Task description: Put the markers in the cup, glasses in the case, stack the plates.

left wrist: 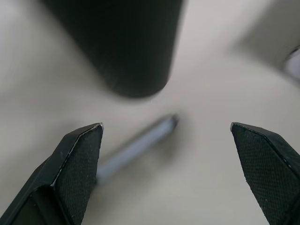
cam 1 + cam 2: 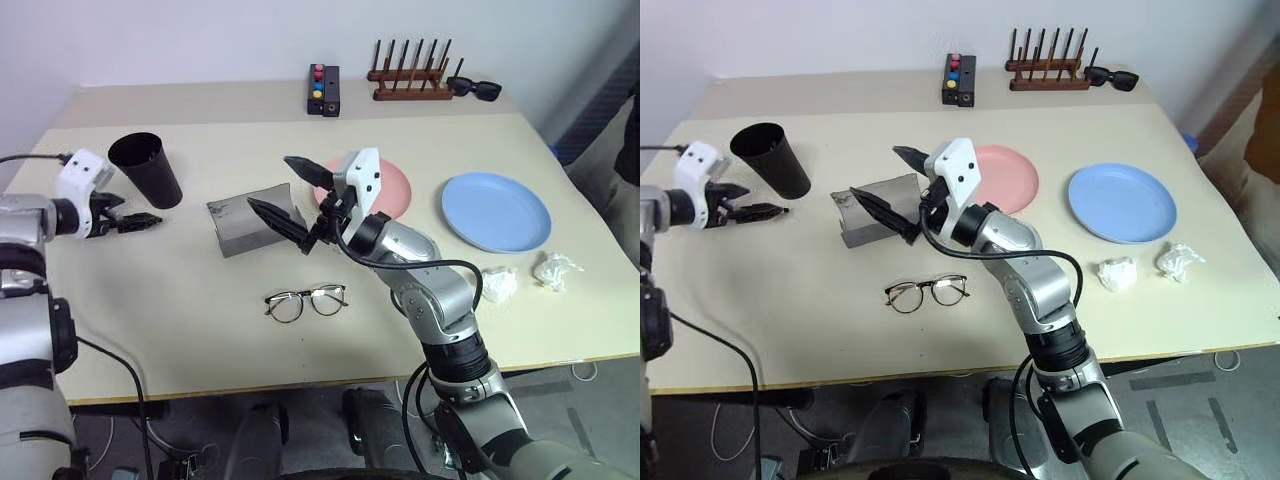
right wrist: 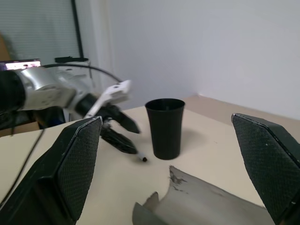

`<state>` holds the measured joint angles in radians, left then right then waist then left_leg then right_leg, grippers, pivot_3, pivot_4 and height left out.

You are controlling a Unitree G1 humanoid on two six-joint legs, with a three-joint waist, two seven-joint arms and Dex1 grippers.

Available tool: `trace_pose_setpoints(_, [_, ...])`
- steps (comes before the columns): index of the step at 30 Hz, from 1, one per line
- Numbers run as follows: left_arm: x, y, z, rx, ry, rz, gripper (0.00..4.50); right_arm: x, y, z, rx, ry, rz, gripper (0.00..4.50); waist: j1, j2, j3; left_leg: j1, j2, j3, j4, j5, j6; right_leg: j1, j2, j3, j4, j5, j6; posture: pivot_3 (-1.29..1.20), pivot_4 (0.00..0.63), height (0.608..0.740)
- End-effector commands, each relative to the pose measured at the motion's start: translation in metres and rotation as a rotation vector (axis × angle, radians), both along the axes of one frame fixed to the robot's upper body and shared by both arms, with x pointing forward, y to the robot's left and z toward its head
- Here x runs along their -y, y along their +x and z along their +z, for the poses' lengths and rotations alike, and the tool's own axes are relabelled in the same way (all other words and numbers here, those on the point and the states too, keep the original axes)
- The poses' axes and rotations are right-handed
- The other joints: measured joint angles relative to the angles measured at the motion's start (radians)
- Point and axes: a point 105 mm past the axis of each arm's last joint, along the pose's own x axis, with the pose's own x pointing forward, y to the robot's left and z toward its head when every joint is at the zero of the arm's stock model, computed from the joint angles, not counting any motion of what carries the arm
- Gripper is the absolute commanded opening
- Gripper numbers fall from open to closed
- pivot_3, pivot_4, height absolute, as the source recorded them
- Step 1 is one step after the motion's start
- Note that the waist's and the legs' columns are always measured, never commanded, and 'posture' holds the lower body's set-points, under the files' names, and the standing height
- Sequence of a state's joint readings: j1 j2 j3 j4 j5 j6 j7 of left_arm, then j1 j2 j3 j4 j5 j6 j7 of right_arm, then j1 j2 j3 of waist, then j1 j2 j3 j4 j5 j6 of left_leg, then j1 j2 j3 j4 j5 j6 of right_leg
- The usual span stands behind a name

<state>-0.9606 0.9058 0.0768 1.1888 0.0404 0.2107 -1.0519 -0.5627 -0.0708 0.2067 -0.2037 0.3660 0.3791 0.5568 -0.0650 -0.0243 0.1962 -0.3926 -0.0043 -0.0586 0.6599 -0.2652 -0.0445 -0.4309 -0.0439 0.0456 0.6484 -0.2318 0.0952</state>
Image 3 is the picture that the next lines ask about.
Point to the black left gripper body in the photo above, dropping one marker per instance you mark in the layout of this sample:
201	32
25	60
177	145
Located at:
109	114

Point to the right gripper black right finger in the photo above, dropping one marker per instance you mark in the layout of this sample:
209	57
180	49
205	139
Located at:
264	154

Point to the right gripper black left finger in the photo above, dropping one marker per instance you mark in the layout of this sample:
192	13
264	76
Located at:
70	164

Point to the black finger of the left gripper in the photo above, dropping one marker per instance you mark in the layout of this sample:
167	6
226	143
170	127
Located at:
119	141
126	122

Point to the white marker with black cap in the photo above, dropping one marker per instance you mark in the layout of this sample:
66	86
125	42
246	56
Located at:
142	157

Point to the black plastic cup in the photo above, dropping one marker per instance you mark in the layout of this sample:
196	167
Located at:
165	131

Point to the brown wooden desk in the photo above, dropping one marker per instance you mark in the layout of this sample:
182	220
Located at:
21	125

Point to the lit computer screen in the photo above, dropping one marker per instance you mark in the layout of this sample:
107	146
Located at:
22	64

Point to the brown cardboard sheet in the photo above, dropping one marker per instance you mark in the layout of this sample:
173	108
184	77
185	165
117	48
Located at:
4	48

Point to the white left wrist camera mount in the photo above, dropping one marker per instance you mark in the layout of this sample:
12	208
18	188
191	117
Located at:
114	92

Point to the black horizontal bracket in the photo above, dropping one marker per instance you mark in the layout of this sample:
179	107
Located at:
70	59

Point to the black window frame bar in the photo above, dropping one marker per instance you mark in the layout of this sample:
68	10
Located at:
77	30

